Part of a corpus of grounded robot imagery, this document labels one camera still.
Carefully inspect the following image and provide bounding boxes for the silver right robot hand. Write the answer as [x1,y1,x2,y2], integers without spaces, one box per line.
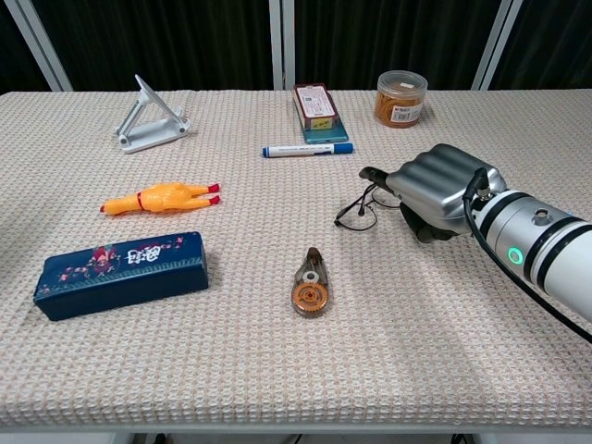
[359,142,508,244]

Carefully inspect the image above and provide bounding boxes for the thin black wire eyeglasses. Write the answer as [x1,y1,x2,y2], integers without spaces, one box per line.
[333,178,403,231]

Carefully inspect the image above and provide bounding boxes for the clear jar of rubber bands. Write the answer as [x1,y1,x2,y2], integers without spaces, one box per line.
[373,69,429,130]

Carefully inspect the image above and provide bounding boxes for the teal flat box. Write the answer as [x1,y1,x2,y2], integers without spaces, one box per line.
[302,115,349,144]

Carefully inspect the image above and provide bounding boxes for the blue white marker pen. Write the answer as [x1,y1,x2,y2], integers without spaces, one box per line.
[262,142,355,159]

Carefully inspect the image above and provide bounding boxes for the red white card box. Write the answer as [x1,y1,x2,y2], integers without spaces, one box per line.
[292,83,338,131]

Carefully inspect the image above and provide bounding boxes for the clear orange correction tape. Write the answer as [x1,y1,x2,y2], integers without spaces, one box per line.
[290,246,330,318]

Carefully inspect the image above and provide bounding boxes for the beige waffle tablecloth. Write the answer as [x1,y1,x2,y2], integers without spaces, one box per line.
[0,89,592,427]

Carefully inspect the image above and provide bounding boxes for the yellow rubber chicken toy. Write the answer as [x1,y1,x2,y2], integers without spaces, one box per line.
[100,181,223,217]

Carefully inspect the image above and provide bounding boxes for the white folding phone stand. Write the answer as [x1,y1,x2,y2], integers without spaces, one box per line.
[115,74,191,154]

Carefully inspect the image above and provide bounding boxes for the black curtain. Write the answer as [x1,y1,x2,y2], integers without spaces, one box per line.
[0,0,592,93]

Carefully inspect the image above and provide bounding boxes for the dark blue floral pencil box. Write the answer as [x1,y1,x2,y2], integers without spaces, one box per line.
[32,230,210,322]

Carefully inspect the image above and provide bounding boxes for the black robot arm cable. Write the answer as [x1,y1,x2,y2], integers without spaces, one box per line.
[462,166,592,346]

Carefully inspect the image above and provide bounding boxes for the grey slanted frame post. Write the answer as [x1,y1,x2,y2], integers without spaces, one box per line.
[471,0,524,92]
[2,0,74,93]

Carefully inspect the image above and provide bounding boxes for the grey upright frame post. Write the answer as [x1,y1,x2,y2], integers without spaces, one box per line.
[269,0,297,92]

